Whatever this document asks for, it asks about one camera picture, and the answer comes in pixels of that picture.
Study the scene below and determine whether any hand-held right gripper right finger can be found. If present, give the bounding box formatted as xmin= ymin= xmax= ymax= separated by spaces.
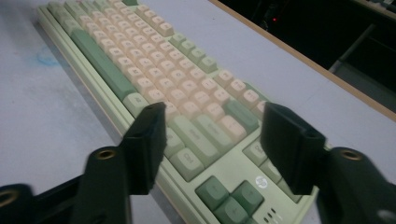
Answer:
xmin=260 ymin=101 xmax=328 ymax=196

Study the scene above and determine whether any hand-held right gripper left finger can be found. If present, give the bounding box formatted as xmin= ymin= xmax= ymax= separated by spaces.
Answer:
xmin=120 ymin=102 xmax=168 ymax=196

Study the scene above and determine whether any green and cream keyboard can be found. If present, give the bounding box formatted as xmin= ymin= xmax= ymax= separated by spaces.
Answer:
xmin=36 ymin=0 xmax=322 ymax=224

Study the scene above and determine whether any white table sheet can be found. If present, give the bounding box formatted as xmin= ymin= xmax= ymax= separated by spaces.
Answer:
xmin=0 ymin=0 xmax=396 ymax=224

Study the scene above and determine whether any dark equipment with red light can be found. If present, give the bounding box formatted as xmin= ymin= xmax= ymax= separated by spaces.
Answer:
xmin=223 ymin=0 xmax=312 ymax=41

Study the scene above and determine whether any white metal desk frame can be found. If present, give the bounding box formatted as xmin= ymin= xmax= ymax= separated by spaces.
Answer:
xmin=328 ymin=23 xmax=378 ymax=73

